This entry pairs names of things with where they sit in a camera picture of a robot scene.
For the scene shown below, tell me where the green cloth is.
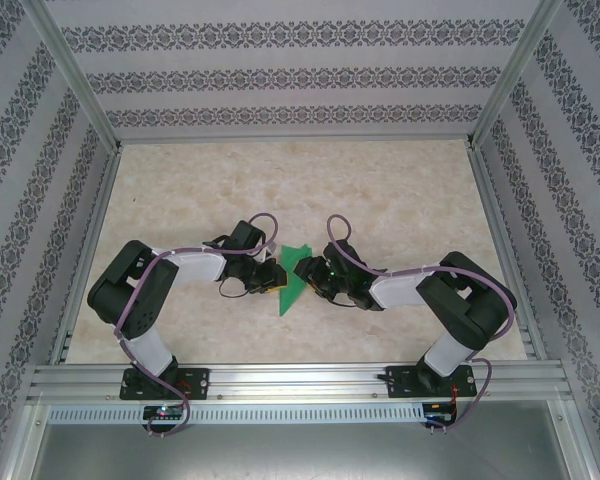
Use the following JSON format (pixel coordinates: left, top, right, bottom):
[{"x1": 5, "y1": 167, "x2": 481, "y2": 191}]
[{"x1": 278, "y1": 243, "x2": 315, "y2": 317}]

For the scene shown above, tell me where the grey metal shelf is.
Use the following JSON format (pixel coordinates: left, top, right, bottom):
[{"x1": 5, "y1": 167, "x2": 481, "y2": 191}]
[{"x1": 29, "y1": 422, "x2": 589, "y2": 480}]

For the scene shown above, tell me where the thin black left gripper cable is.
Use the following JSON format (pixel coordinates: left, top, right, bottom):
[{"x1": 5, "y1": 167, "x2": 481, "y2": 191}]
[{"x1": 217, "y1": 277, "x2": 249, "y2": 300}]

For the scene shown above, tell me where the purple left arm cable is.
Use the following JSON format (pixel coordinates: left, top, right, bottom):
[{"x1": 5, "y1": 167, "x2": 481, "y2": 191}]
[{"x1": 114, "y1": 213, "x2": 282, "y2": 439}]

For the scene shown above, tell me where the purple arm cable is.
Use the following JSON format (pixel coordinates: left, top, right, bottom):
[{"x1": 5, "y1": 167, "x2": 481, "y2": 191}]
[
  {"x1": 326, "y1": 214, "x2": 519, "y2": 436},
  {"x1": 114, "y1": 213, "x2": 282, "y2": 439}
]

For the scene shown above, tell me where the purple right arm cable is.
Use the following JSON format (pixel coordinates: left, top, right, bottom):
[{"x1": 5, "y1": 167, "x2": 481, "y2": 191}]
[{"x1": 326, "y1": 214, "x2": 519, "y2": 436}]

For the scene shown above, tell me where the aluminium mounting rail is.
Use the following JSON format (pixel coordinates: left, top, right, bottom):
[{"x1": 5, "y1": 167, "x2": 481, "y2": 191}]
[{"x1": 27, "y1": 362, "x2": 571, "y2": 401}]

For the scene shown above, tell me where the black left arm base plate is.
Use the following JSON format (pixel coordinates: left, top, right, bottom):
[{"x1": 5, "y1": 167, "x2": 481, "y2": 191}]
[{"x1": 119, "y1": 367, "x2": 211, "y2": 401}]

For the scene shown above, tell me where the slotted grey cable duct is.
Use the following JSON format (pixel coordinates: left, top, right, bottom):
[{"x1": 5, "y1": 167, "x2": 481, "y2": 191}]
[{"x1": 47, "y1": 403, "x2": 426, "y2": 424}]

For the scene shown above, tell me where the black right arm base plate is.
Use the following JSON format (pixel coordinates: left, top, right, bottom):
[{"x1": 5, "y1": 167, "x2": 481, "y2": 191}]
[{"x1": 385, "y1": 364, "x2": 476, "y2": 400}]

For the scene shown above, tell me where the aluminium side rail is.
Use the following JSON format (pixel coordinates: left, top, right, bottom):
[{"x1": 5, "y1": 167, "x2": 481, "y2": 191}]
[
  {"x1": 49, "y1": 144, "x2": 126, "y2": 366},
  {"x1": 465, "y1": 142, "x2": 549, "y2": 362}
]

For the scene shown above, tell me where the aluminium frame post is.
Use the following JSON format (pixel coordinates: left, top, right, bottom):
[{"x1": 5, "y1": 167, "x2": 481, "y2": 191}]
[
  {"x1": 465, "y1": 0, "x2": 564, "y2": 150},
  {"x1": 23, "y1": 0, "x2": 125, "y2": 150}
]

